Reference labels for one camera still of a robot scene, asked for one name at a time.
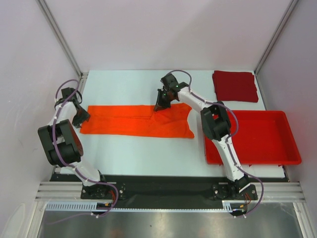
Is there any aluminium frame post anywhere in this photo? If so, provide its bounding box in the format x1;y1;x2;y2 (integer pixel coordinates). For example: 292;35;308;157
254;0;300;75
36;0;83;79

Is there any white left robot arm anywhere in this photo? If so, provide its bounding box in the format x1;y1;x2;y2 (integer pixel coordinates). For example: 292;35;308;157
38;87;117;201

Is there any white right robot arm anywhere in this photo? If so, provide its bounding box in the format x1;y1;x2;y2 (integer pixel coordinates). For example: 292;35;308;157
154;72;251;199

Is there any red plastic tray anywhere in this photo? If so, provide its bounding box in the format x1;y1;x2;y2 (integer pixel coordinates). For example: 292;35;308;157
202;110;302;166

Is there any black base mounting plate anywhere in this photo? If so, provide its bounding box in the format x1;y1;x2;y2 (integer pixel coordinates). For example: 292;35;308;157
52;175;288;208

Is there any folded dark red t shirt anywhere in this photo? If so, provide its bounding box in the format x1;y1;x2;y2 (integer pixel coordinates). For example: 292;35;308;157
212;70;259;103

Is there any aluminium front rail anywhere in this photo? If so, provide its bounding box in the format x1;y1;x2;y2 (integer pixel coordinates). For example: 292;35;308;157
35;181;306;203

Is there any orange t shirt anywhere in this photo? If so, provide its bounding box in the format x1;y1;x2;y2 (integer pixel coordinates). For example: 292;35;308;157
80;103;194;139

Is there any grey slotted cable duct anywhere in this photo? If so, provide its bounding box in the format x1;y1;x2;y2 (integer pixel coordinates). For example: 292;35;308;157
45;201;246;214

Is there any right aluminium frame post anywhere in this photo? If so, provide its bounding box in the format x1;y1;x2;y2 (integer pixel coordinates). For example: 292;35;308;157
254;0;300;75

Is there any left aluminium frame post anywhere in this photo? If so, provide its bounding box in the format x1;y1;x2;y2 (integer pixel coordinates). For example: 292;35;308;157
36;0;83;79

